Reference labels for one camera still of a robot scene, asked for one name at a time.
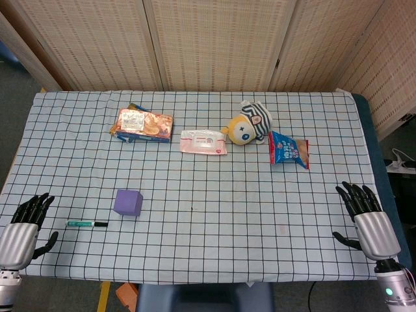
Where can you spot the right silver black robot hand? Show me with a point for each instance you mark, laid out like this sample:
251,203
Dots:
373,232

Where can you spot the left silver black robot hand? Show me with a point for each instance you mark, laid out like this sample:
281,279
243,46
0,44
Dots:
18,239

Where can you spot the green marker pen black cap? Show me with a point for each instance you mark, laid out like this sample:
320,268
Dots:
81,223

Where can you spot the purple foam cube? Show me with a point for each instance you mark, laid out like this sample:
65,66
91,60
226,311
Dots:
127,203

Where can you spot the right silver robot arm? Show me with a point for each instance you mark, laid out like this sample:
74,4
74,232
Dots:
395,286

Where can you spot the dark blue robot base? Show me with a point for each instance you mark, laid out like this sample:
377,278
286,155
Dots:
204,298

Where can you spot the blue red chip bag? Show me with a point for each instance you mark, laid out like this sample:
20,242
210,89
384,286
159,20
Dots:
286,149

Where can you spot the orange cardboard piece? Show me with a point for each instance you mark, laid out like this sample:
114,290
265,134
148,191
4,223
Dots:
127,296

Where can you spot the beige woven screen panel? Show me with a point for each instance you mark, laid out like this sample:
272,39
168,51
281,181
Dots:
19,55
390,81
217,45
91,45
325,45

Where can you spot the white black checkered tablecloth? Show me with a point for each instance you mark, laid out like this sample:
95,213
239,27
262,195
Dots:
208,227

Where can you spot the yellow plush toy striped hat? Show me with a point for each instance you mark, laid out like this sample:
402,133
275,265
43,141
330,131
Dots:
242,130

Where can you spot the orange biscuit box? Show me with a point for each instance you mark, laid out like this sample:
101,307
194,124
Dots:
146,125

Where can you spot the yellow blue snack pack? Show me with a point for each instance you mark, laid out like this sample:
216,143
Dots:
137,106

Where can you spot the pink wet wipes pack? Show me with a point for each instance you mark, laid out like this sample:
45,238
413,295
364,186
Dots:
203,142

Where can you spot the black screen hinge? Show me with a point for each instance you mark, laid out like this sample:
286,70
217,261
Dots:
278,63

